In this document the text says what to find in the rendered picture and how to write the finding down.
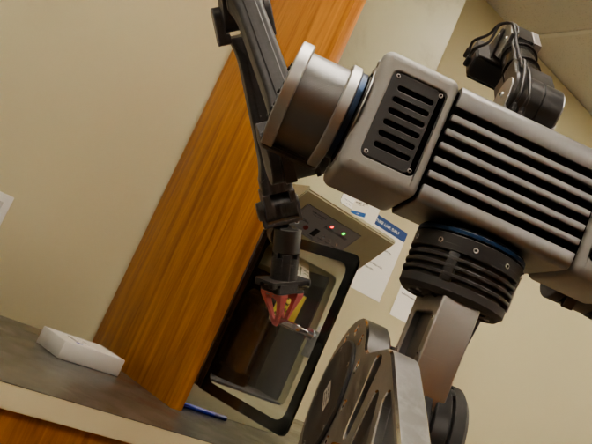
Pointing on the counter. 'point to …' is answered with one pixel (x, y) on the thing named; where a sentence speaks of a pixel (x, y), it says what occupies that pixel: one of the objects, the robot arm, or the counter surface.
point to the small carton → (365, 211)
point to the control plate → (314, 217)
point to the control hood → (366, 246)
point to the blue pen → (205, 411)
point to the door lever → (297, 328)
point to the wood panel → (206, 222)
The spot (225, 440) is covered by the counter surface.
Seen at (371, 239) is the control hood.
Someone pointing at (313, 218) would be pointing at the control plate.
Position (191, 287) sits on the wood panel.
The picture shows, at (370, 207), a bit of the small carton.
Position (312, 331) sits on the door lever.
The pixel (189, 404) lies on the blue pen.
